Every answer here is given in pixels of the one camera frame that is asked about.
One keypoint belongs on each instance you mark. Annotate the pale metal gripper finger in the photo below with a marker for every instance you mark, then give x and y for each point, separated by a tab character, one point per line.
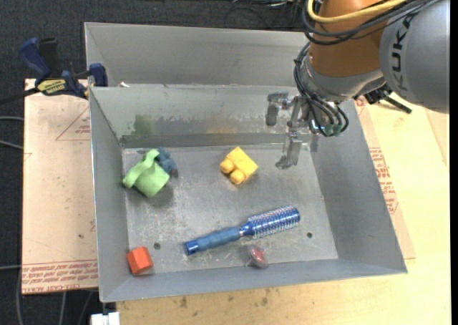
272	112
291	153

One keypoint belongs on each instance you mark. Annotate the yellow toy building block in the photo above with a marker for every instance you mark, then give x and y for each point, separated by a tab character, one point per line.
241	164

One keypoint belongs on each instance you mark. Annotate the blue hairbrush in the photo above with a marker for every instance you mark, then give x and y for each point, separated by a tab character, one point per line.
250	228

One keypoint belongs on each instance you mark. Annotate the grey metal bin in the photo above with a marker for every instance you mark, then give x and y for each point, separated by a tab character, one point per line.
222	209

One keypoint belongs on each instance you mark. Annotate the red and clear spinning top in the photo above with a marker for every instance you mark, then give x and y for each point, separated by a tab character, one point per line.
257	256

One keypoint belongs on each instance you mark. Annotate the blue-grey toy animal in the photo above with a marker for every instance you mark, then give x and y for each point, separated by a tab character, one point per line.
167	163

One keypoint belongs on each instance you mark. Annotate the lime green cup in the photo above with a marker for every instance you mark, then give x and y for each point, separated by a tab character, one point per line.
150	178

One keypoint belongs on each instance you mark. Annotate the orange block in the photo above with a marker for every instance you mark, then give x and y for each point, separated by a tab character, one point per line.
139	261

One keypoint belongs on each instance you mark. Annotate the brown cardboard board, red print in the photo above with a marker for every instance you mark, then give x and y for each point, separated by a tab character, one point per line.
57	191

